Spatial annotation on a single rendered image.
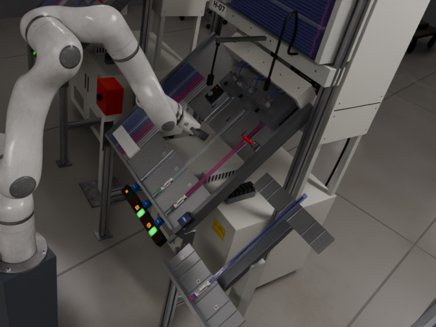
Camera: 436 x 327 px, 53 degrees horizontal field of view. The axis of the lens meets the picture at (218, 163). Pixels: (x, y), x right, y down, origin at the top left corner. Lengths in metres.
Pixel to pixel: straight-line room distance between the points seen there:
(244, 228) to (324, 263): 1.01
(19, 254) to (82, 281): 0.91
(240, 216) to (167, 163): 0.41
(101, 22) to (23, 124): 0.34
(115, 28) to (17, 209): 0.60
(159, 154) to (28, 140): 0.74
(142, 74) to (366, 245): 2.16
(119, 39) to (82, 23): 0.11
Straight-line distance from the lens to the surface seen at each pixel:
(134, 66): 1.33
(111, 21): 1.24
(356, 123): 1.99
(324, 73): 1.59
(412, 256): 3.24
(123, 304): 2.33
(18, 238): 1.49
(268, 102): 1.64
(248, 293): 1.64
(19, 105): 1.25
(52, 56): 1.13
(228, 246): 1.97
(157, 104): 1.38
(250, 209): 2.00
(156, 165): 1.86
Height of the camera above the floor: 1.91
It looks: 35 degrees down
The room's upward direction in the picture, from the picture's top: 14 degrees clockwise
